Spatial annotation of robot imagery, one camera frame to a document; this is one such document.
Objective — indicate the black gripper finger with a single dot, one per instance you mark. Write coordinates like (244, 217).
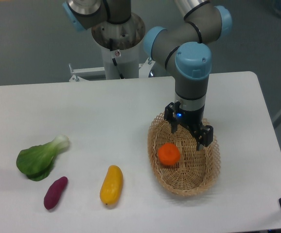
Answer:
(170, 115)
(204, 136)

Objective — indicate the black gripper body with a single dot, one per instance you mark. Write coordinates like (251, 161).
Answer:
(190, 120)

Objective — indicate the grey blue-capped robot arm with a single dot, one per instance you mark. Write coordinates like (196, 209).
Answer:
(183, 53)

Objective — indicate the woven wicker basket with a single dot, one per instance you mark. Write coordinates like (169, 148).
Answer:
(195, 172)

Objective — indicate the orange fruit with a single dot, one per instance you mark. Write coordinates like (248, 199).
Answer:
(168, 154)

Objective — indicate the yellow mango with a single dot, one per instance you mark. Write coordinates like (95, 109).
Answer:
(112, 186)

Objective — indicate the green bok choy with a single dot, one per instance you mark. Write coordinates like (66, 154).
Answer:
(37, 162)

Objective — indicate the purple sweet potato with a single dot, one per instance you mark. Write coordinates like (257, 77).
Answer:
(54, 193)

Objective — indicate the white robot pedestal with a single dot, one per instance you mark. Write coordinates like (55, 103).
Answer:
(120, 46)

